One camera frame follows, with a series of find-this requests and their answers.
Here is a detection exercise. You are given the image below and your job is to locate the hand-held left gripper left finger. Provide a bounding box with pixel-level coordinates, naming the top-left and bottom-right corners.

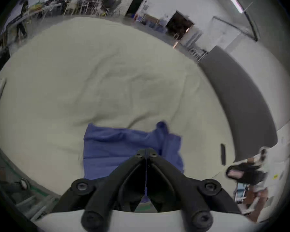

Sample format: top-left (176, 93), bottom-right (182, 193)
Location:
top-left (52, 148), bottom-right (147, 231)

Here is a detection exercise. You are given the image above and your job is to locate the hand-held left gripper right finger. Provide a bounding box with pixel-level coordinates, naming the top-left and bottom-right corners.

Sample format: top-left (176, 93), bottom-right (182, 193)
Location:
top-left (146, 148), bottom-right (242, 231)

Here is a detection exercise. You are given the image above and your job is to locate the dark blue shirt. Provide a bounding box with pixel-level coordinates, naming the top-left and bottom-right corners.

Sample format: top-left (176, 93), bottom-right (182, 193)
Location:
top-left (83, 121), bottom-right (184, 204)

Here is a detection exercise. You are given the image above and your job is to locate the grey padded headboard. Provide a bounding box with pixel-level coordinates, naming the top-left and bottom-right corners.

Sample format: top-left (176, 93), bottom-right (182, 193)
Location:
top-left (198, 45), bottom-right (278, 162)

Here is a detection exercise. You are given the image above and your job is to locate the bed with pale green sheet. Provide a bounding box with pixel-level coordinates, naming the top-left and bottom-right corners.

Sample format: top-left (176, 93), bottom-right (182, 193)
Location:
top-left (0, 16), bottom-right (237, 197)

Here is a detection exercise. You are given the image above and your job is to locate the group of people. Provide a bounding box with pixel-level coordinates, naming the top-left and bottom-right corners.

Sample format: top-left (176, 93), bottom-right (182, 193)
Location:
top-left (40, 0), bottom-right (122, 17)

